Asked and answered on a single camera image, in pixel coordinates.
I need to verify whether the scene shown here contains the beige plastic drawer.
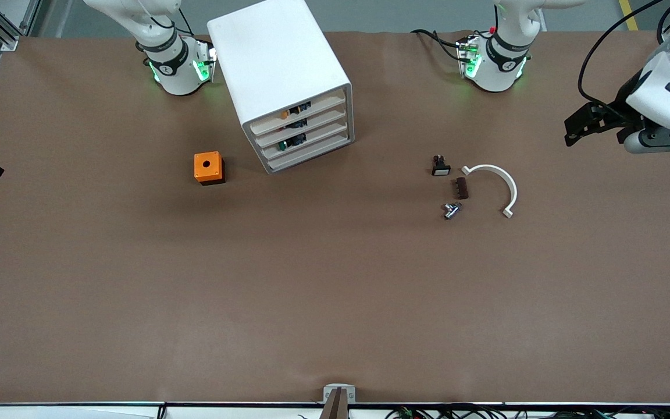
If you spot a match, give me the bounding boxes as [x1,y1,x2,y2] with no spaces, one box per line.
[250,95,347,136]
[259,122,350,161]
[265,135,352,173]
[254,109,348,148]

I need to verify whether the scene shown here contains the yellow push button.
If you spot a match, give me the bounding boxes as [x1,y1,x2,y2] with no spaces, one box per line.
[280,101,312,120]

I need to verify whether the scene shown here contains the white drawer cabinet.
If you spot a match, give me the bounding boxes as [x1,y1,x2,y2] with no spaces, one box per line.
[207,0,355,175]

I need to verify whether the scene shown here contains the white curved plastic arc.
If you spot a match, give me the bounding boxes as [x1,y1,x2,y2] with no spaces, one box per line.
[461,164,519,219]

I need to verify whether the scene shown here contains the long black looping cable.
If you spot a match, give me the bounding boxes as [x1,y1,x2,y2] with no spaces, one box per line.
[578,0,670,109]

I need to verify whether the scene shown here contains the aluminium extrusion frame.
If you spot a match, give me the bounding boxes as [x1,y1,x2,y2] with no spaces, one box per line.
[0,0,42,52]

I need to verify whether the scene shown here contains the black arm base cable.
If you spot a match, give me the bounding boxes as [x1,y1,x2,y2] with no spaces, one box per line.
[411,28,465,62]

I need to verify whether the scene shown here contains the orange button enclosure box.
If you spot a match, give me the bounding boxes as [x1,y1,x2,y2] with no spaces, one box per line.
[194,151,226,186]

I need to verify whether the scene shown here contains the black cable bundle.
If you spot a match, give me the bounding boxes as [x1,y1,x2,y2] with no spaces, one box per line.
[384,403,670,419]

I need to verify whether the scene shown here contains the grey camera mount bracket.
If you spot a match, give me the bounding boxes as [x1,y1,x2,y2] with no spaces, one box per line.
[323,384,357,404]

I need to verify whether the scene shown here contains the dark camera mount pole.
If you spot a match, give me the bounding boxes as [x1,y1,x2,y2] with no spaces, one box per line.
[319,388,352,419]

